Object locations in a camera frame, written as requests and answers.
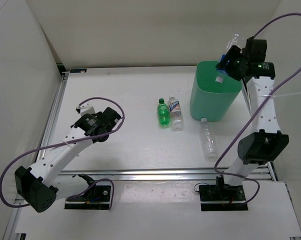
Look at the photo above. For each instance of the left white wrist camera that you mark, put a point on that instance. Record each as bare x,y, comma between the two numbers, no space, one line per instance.
85,108

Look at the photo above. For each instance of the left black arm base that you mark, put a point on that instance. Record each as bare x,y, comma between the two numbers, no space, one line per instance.
99,195

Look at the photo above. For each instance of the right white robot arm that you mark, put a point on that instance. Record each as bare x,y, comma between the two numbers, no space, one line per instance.
266,140

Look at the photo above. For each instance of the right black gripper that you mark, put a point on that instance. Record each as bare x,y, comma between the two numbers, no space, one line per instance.
233,54

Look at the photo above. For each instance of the small bottle blue label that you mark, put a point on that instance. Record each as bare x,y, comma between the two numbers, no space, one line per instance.
236,40

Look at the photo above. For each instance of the green plastic bin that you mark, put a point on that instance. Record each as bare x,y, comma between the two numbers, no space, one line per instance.
209,98

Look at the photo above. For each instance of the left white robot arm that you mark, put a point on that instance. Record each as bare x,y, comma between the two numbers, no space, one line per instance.
39,184

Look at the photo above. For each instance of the tall clear plastic bottle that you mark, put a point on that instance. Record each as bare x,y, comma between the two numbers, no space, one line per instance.
208,141

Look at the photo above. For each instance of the green plastic soda bottle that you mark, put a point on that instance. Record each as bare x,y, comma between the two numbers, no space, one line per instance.
163,113

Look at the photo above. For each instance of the clear bottle white blue label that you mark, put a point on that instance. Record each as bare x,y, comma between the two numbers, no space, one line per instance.
176,116

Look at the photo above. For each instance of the aluminium front rail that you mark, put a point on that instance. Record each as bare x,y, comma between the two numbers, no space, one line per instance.
177,174

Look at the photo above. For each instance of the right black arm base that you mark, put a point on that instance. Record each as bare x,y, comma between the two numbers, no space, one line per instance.
221,197

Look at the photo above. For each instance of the aluminium left rail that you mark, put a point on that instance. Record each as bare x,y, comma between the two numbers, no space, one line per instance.
54,112

